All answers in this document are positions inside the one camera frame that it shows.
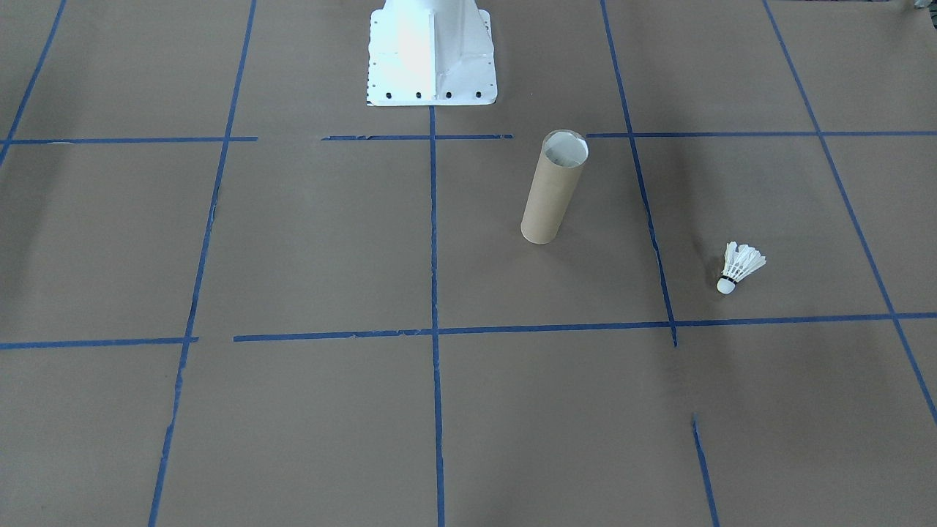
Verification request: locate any white feather shuttlecock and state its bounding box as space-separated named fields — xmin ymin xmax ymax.
xmin=717 ymin=242 xmax=767 ymax=295

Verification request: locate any brown cardboard tube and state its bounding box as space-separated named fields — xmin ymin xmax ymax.
xmin=520 ymin=130 xmax=589 ymax=245

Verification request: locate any white column with base plate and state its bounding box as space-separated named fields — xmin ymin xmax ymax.
xmin=365 ymin=0 xmax=499 ymax=108

